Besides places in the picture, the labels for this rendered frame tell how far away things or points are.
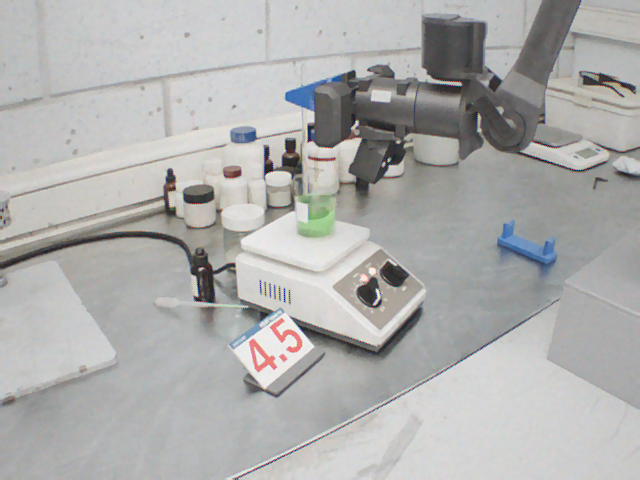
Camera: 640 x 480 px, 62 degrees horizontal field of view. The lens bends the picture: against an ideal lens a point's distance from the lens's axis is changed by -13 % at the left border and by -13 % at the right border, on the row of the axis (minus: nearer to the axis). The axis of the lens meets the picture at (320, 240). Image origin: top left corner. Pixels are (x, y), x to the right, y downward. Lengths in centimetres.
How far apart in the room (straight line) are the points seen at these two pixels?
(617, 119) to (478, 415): 117
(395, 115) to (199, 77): 59
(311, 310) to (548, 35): 40
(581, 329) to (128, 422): 48
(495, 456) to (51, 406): 44
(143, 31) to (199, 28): 11
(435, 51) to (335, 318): 31
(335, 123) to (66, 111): 59
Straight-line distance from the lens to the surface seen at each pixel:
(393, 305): 70
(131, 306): 79
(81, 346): 71
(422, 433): 58
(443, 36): 59
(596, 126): 169
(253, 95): 120
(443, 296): 79
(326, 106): 57
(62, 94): 105
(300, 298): 69
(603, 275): 67
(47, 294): 84
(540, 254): 92
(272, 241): 72
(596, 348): 66
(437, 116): 61
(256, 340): 64
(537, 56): 59
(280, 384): 62
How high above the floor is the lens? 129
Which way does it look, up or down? 25 degrees down
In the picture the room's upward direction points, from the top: straight up
